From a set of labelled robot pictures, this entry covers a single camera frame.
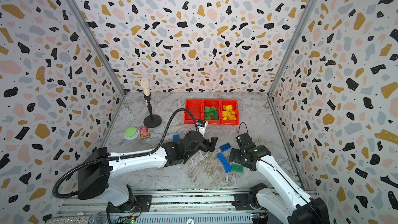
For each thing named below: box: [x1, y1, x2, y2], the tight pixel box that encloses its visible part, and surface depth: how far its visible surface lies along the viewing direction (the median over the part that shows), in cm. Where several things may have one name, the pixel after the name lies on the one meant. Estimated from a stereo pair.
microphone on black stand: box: [140, 77, 163, 129], surface depth 102 cm
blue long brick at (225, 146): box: [219, 142, 232, 153], surface depth 94 cm
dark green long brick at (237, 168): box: [231, 163, 244, 174], surface depth 86 cm
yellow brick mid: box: [228, 114, 237, 121], surface depth 105 cm
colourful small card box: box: [138, 126, 150, 139], surface depth 99 cm
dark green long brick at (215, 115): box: [213, 110, 219, 121], surface depth 108 cm
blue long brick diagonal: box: [216, 152, 228, 164], surface depth 90 cm
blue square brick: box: [223, 162, 232, 173], surface depth 87 cm
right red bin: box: [220, 99, 240, 126], surface depth 107 cm
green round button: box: [124, 126, 140, 140], surface depth 98 cm
